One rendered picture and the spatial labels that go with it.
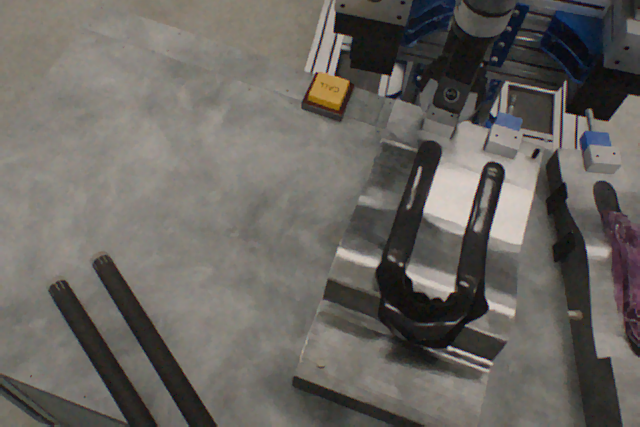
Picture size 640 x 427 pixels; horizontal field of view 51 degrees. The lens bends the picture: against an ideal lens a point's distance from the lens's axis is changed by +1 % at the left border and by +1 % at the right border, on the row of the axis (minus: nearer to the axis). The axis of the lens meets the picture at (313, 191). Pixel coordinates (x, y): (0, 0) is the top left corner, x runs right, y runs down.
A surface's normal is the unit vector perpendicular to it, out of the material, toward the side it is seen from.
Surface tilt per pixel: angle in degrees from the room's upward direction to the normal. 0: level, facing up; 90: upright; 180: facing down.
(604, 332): 4
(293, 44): 0
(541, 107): 0
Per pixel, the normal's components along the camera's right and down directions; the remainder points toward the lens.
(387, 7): -0.21, 0.84
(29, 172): 0.07, -0.50
